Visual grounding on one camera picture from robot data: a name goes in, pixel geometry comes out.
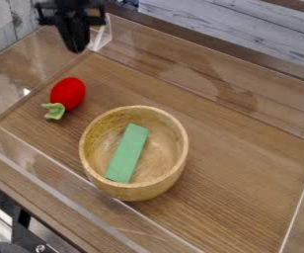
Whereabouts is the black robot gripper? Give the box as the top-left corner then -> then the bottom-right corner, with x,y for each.
36,0 -> 106,53

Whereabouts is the red plush strawberry toy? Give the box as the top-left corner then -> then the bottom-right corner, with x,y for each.
42,77 -> 86,121

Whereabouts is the round wooden bowl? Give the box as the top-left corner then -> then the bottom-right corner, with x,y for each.
78,105 -> 189,202

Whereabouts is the green rectangular block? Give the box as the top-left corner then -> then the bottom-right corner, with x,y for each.
105,124 -> 150,184

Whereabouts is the clear acrylic corner bracket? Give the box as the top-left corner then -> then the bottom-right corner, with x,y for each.
88,15 -> 113,52

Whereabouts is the black table leg bracket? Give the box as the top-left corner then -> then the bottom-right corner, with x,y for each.
12,209 -> 58,253

